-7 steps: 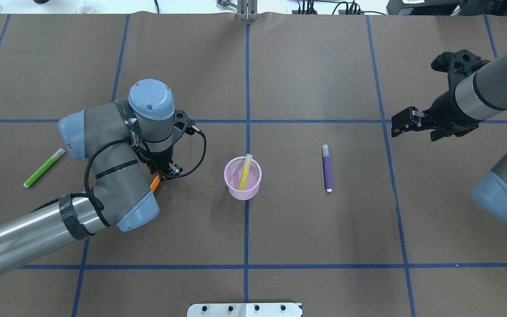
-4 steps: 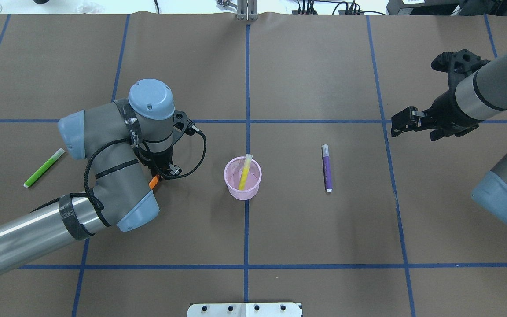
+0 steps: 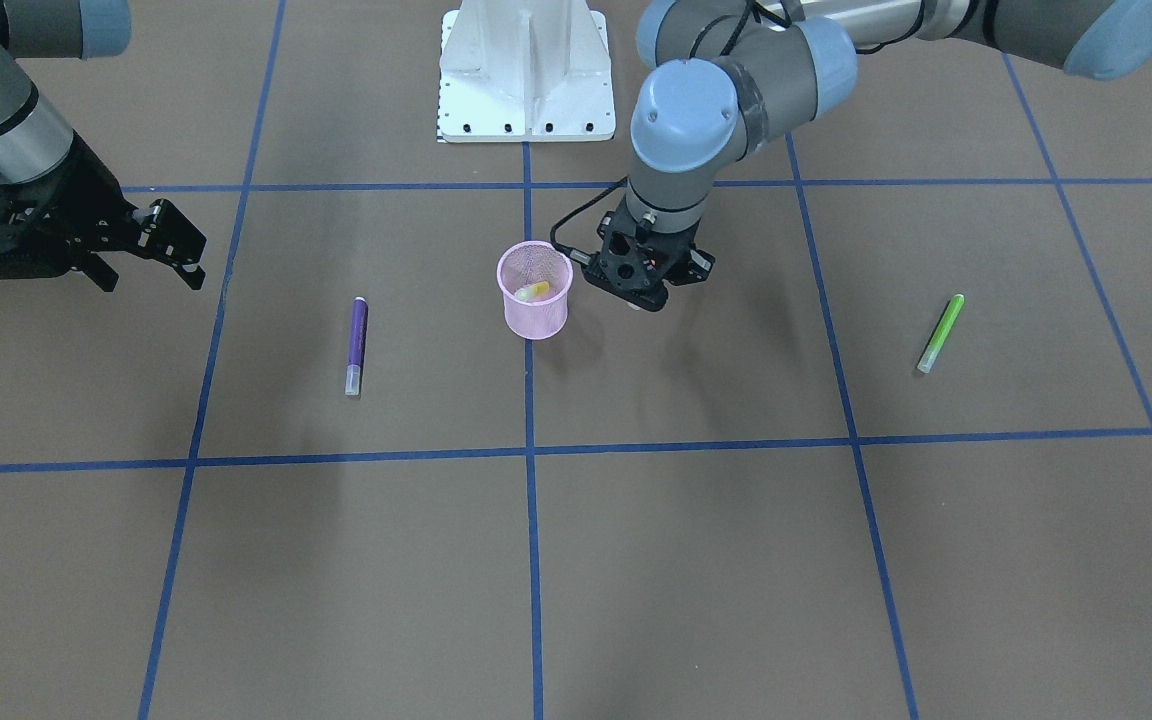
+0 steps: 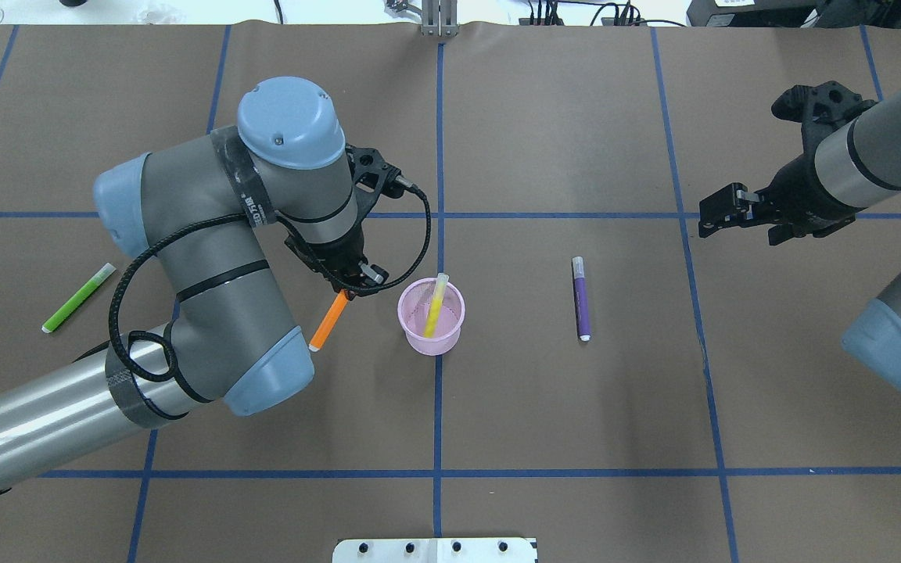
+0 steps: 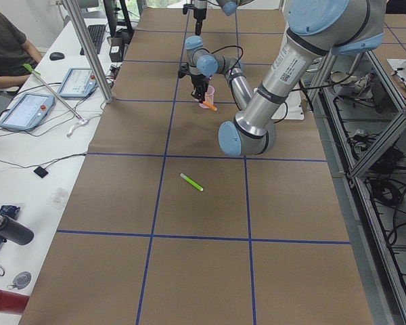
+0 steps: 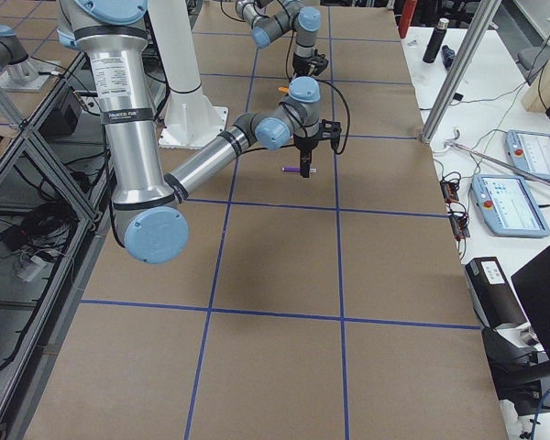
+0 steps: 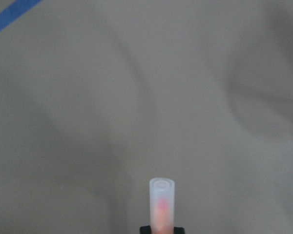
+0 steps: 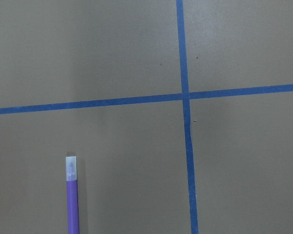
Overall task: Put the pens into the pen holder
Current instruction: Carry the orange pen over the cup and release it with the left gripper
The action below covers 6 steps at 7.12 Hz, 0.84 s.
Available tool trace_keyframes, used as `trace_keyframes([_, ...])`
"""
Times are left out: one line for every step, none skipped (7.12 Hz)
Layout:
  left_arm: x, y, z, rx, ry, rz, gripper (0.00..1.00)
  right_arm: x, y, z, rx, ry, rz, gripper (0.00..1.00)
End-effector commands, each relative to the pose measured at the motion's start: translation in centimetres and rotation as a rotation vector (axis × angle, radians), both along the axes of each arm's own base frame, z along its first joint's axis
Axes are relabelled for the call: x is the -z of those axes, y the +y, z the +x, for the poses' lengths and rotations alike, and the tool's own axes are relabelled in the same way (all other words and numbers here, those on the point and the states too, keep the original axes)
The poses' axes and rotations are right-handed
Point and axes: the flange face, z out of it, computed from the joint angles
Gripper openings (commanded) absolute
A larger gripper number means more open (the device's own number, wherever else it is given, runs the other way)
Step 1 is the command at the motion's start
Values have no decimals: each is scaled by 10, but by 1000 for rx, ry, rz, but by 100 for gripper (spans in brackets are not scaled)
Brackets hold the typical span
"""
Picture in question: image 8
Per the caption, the purple highlighter pen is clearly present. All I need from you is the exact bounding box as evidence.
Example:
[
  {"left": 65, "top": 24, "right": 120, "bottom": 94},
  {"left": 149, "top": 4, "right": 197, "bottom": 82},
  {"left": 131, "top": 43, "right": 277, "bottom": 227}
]
[{"left": 65, "top": 156, "right": 80, "bottom": 234}]

